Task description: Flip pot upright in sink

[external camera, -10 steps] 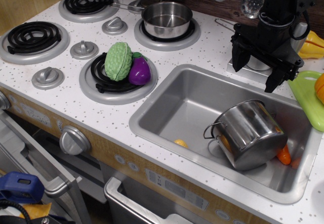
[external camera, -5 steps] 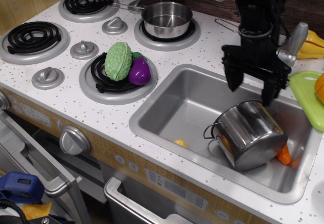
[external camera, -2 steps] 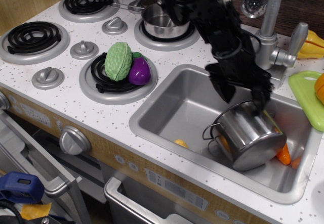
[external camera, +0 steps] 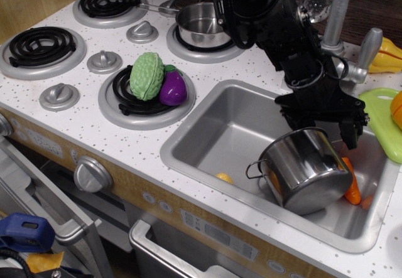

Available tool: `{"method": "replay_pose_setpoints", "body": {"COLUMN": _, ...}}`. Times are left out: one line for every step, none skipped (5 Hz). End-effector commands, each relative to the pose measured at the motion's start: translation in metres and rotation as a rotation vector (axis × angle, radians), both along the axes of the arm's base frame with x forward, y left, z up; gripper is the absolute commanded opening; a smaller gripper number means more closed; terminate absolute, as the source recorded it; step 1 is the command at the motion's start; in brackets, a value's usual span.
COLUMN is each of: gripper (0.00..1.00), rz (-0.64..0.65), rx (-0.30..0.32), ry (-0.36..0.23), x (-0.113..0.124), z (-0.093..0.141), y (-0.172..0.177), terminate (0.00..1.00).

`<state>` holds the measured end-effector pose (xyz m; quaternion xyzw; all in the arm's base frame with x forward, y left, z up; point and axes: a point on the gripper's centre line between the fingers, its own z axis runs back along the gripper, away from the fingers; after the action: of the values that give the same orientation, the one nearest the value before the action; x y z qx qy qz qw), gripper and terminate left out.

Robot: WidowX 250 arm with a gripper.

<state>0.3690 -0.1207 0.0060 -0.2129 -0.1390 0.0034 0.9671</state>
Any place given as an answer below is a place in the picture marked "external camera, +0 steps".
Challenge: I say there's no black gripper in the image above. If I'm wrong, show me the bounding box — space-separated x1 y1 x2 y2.
274 82 367 150

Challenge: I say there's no large steel pot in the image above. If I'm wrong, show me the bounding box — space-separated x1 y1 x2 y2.
246 127 353 215

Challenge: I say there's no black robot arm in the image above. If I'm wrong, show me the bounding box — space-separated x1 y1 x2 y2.
214 0 367 149

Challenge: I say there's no grey toy sink basin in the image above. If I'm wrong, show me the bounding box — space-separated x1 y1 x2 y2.
160 80 399 254

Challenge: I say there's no green cutting board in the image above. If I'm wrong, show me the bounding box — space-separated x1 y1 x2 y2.
359 88 401 164

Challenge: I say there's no orange toy fruit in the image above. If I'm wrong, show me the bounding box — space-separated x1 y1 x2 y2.
390 92 402 129

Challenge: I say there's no orange toy carrot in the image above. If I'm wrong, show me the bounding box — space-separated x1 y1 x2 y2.
342 157 362 205

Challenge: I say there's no silver toy faucet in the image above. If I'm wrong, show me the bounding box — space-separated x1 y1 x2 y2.
321 0 383 84

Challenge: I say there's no yellow toy pepper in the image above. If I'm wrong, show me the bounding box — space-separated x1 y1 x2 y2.
369 37 402 73

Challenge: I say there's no yellow toy corn piece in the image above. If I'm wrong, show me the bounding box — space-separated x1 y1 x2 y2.
215 173 234 184

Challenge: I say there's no hanging slotted steel spoon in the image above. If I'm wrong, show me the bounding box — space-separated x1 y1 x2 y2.
300 0 332 23

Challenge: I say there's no purple toy eggplant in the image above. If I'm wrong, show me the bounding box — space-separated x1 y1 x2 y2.
159 65 188 106

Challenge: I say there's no small steel saucepan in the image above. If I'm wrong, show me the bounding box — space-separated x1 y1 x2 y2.
138 2 231 49

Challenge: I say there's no back right burner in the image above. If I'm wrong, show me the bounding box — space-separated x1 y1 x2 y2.
166 24 245 64

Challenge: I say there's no burner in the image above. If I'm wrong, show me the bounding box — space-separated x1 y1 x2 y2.
98 66 195 131
73 0 148 29
166 24 245 64
1 26 86 80

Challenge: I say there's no green toy bitter melon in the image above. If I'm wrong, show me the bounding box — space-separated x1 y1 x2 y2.
129 52 164 101

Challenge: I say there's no silver stove knob rear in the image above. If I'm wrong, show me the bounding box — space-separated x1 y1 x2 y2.
158 0 179 17

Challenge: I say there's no silver stove knob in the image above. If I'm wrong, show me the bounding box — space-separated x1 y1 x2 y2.
126 21 159 44
39 83 80 112
158 0 179 17
87 50 122 74

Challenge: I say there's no silver stove knob back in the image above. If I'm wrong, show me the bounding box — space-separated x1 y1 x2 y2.
126 21 159 44

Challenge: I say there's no silver dishwasher door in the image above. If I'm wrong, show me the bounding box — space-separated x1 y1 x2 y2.
129 220 236 277

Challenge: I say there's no front centre burner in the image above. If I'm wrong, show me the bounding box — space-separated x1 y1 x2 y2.
98 66 195 131

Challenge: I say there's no silver stove knob middle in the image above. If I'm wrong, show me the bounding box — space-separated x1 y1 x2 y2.
87 50 122 74

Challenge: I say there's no large silver oven knob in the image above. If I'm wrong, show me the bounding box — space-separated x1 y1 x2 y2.
73 156 113 193

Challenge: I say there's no back left burner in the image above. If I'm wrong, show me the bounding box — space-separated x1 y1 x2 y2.
73 0 148 29

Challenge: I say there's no silver stove knob front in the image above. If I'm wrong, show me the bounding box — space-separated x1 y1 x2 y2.
39 83 80 112

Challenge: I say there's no silver knob left edge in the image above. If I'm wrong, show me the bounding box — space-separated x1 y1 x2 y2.
0 114 14 137

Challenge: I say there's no yellow cloth bottom left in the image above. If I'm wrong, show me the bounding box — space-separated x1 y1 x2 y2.
26 252 64 274

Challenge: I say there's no grey oven door handle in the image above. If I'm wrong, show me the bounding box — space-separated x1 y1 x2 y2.
1 137 102 249

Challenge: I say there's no black cable bottom left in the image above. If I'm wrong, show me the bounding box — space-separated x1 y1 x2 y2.
0 247 39 274

